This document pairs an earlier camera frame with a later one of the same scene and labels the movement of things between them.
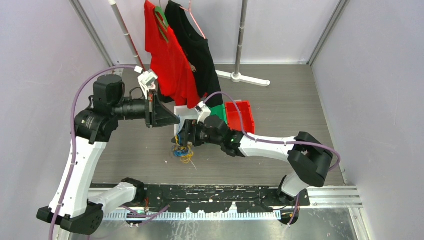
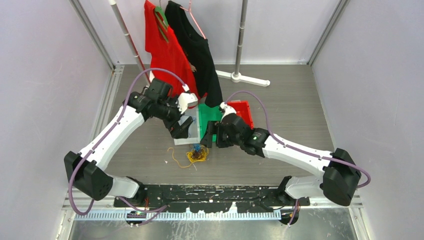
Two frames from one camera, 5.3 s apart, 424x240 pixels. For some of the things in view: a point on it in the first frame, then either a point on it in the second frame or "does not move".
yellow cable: x=188 y=150 -> x=193 y=156
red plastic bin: x=233 y=118 does not move
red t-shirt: x=174 y=76 does not move
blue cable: x=179 y=150 -> x=196 y=146
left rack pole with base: x=117 y=12 does not move
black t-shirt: x=198 y=50 does not move
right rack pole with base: x=237 y=77 does not move
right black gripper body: x=191 y=126 -> x=223 y=139
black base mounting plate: x=216 y=199 does not move
